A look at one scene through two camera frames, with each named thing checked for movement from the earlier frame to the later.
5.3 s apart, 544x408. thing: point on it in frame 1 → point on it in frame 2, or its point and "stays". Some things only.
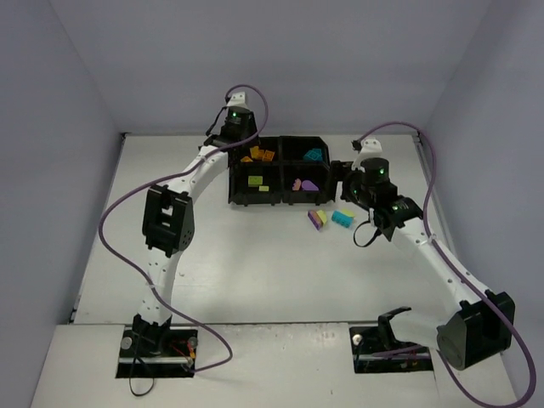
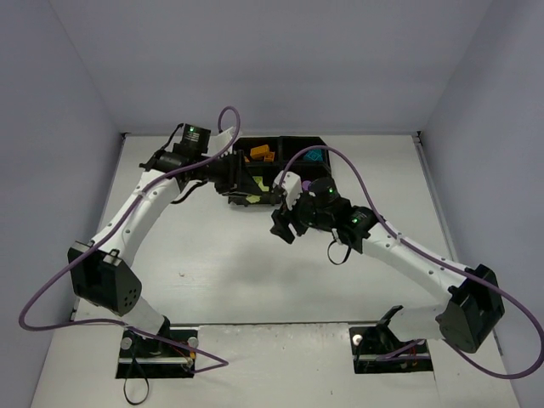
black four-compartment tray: (284, 170) stays
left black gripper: (245, 133) → (232, 175)
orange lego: (268, 155) stays
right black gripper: (337, 171) → (291, 218)
